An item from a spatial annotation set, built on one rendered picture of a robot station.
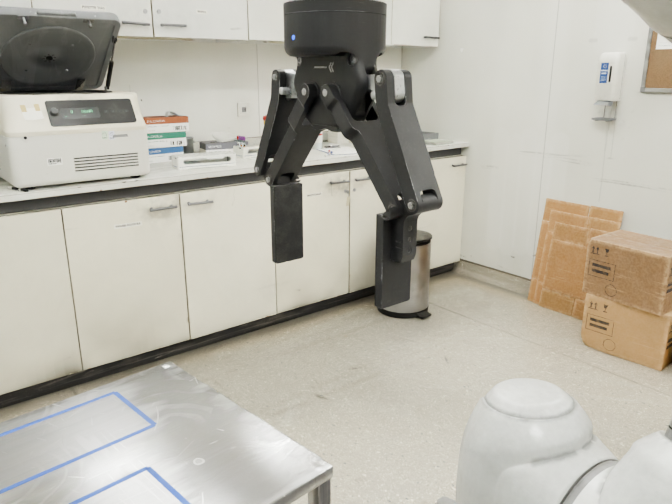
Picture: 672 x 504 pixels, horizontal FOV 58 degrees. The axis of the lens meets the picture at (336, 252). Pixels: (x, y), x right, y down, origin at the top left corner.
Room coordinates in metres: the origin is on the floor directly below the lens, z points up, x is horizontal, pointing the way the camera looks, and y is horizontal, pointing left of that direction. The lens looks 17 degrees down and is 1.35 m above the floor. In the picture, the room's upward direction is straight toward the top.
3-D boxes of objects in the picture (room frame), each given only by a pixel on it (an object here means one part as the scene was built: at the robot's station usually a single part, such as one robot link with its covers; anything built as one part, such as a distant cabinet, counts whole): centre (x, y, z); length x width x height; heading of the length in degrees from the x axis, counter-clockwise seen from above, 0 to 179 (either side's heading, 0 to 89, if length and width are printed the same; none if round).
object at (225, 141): (3.32, 0.61, 0.97); 0.24 x 0.12 x 0.13; 118
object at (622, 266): (2.78, -1.48, 0.42); 0.40 x 0.30 x 0.28; 36
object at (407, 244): (0.40, -0.05, 1.25); 0.03 x 0.01 x 0.05; 39
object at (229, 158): (2.95, 0.65, 0.93); 0.30 x 0.10 x 0.06; 121
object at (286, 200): (0.52, 0.04, 1.22); 0.03 x 0.01 x 0.07; 129
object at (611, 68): (3.22, -1.41, 1.31); 0.13 x 0.11 x 0.26; 129
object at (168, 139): (3.15, 0.91, 1.01); 0.23 x 0.12 x 0.08; 128
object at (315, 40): (0.47, 0.00, 1.36); 0.08 x 0.07 x 0.09; 39
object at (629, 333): (2.78, -1.50, 0.14); 0.41 x 0.31 x 0.28; 43
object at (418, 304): (3.29, -0.40, 0.23); 0.38 x 0.31 x 0.46; 39
